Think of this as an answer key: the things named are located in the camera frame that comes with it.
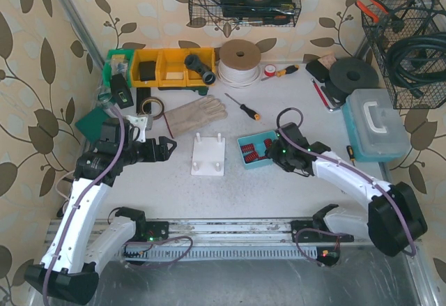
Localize teal spring tray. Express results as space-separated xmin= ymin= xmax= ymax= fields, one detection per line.
xmin=237 ymin=130 xmax=278 ymax=170

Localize black orange flathead screwdriver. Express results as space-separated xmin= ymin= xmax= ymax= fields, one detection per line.
xmin=225 ymin=93 xmax=261 ymax=121

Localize large red spring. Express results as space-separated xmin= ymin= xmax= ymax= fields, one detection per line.
xmin=263 ymin=139 xmax=272 ymax=149

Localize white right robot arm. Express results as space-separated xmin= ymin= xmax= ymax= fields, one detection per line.
xmin=266 ymin=123 xmax=427 ymax=257

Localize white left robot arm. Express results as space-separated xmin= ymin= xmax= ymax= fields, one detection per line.
xmin=24 ymin=118 xmax=177 ymax=305

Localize brown packing tape roll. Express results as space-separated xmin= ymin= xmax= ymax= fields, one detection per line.
xmin=139 ymin=97 xmax=164 ymax=120

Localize beige work glove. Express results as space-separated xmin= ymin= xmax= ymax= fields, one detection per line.
xmin=164 ymin=95 xmax=227 ymax=138

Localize green notebook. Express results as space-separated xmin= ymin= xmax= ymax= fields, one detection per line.
xmin=75 ymin=107 xmax=109 ymax=143

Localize black meter device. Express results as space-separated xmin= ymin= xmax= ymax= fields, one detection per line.
xmin=110 ymin=74 xmax=134 ymax=109

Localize glass jar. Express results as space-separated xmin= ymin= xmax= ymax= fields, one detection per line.
xmin=97 ymin=86 xmax=115 ymax=109

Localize yellow bin middle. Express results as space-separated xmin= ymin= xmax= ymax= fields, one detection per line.
xmin=157 ymin=48 xmax=189 ymax=88

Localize yellow bin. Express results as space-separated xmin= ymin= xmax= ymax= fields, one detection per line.
xmin=157 ymin=48 xmax=189 ymax=88
xmin=184 ymin=48 xmax=216 ymax=86
xmin=130 ymin=49 xmax=160 ymax=88

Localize small yellow black screwdriver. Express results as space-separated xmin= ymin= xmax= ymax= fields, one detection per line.
xmin=346 ymin=145 xmax=355 ymax=166

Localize black box in bin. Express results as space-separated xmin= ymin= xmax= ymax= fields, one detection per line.
xmin=139 ymin=61 xmax=156 ymax=81

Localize yellow bin left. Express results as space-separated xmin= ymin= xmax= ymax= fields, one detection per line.
xmin=130 ymin=49 xmax=160 ymax=88

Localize red white tape roll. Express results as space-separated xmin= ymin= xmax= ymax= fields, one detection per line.
xmin=264 ymin=64 xmax=276 ymax=77

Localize grey pipe fitting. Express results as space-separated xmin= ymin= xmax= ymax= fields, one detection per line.
xmin=184 ymin=54 xmax=216 ymax=86

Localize black block with sponge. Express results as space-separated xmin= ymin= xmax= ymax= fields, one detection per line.
xmin=305 ymin=54 xmax=337 ymax=83

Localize green storage bin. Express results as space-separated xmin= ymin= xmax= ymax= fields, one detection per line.
xmin=102 ymin=49 xmax=134 ymax=87

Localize yellow bin right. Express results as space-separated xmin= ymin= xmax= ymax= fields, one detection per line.
xmin=184 ymin=48 xmax=216 ymax=86

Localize teal clear toolbox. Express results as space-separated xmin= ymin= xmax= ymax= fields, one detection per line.
xmin=341 ymin=89 xmax=410 ymax=162

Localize white peg base plate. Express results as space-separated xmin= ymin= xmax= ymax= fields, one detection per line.
xmin=191 ymin=132 xmax=226 ymax=176

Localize red handled hex key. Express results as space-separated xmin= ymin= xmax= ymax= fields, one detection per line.
xmin=311 ymin=79 xmax=342 ymax=112

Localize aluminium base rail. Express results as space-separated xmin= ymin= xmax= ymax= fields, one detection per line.
xmin=44 ymin=217 xmax=422 ymax=263

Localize white cable spool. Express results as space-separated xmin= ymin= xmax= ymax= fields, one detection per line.
xmin=217 ymin=39 xmax=261 ymax=89

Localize black coiled hose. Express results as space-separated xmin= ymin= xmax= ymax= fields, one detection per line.
xmin=386 ymin=0 xmax=446 ymax=98

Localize orange handled pliers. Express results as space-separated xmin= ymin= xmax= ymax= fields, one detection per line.
xmin=355 ymin=0 xmax=390 ymax=24

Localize right wire basket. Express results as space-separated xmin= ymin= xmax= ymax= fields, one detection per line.
xmin=361 ymin=0 xmax=445 ymax=109

